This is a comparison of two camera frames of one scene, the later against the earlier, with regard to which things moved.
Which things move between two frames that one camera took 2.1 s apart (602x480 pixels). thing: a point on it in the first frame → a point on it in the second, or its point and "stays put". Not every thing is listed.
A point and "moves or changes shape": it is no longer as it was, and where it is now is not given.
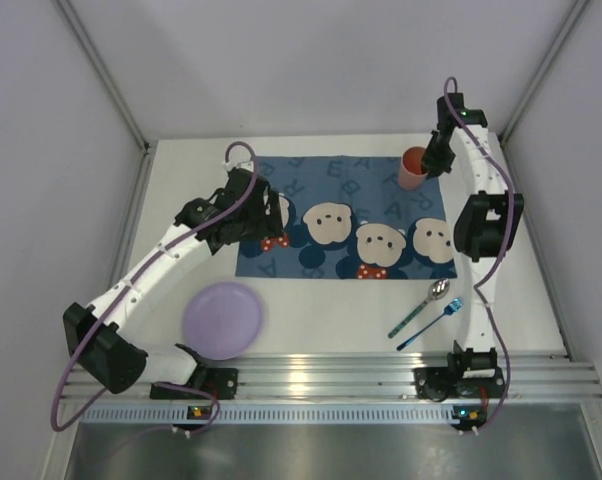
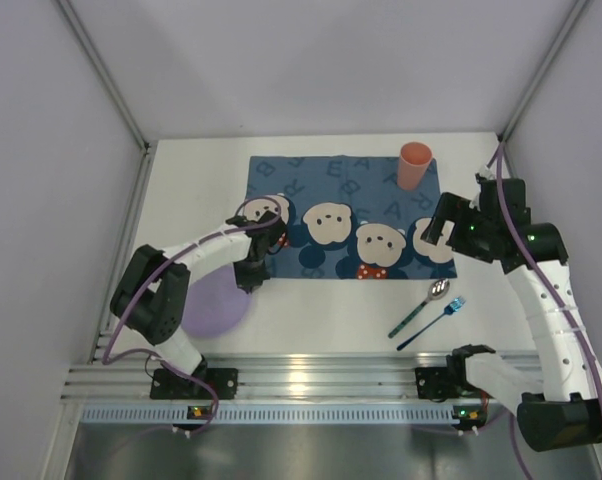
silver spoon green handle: [437, 290] stays put
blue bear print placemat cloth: [349, 217] stays put
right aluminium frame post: [573, 16] stays put
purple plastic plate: [221, 320] moves or changes shape
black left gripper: [264, 218] → [252, 272]
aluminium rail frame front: [531, 376] stays put
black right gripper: [437, 155] → [454, 220]
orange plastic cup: [412, 175] stays put
